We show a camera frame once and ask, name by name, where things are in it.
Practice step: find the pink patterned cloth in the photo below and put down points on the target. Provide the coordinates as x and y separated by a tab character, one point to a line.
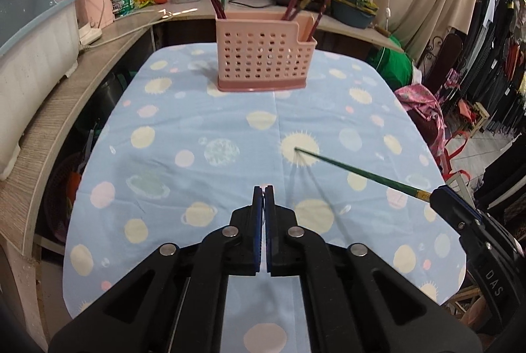
421	106

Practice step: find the pink perforated utensil basket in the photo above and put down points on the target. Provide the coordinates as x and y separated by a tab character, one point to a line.
263	49

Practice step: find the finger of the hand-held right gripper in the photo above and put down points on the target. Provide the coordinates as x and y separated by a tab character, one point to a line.
464	202
452	211

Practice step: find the hanging clothes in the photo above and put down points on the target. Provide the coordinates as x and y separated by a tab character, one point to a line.
501	49

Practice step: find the blue basin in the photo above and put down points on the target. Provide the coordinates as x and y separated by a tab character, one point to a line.
353	16

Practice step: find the blue planet print tablecloth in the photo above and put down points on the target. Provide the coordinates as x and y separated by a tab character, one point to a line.
185	123

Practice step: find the white plastic storage bin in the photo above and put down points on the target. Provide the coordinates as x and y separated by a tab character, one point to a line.
33	69

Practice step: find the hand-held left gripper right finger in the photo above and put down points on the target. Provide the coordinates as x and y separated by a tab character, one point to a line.
283	250

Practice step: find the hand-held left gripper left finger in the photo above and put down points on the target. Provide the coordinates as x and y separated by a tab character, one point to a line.
258	221

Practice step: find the green cloth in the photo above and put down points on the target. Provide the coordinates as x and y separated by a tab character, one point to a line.
392	61

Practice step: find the dark metal chair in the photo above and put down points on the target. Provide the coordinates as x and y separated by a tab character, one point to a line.
444	61

